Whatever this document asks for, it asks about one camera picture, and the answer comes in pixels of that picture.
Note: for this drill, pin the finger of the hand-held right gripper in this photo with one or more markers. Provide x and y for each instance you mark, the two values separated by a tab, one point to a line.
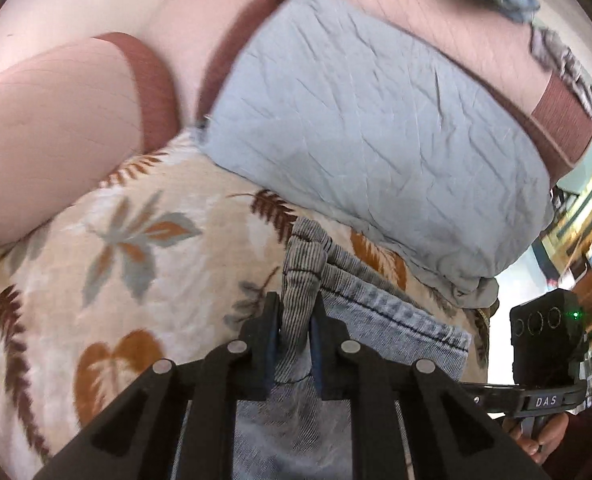
490	394

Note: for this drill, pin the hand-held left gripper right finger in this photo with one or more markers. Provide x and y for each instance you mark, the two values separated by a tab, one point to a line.
318	347

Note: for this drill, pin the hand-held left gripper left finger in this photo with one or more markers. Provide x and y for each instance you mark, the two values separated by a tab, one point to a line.
269	340

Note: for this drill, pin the grey denim pants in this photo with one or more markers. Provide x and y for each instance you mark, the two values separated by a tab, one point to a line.
375	320

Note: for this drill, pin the person's right forearm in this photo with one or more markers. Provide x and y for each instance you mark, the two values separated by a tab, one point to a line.
590	445

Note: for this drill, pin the person's right hand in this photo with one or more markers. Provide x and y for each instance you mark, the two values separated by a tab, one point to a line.
545	437

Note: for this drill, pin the leaf print blanket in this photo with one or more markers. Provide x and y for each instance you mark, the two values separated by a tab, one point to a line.
126	280

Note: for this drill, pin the grey-blue quilted pillow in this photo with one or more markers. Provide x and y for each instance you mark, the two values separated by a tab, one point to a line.
375	135

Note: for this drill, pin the grey patterned cloth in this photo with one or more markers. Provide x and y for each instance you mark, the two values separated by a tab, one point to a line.
560	60

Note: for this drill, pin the pink bolster cushion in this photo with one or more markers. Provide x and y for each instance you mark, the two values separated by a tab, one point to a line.
51	135

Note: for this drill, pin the pink backrest cushion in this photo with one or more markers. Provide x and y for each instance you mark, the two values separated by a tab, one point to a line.
186	50

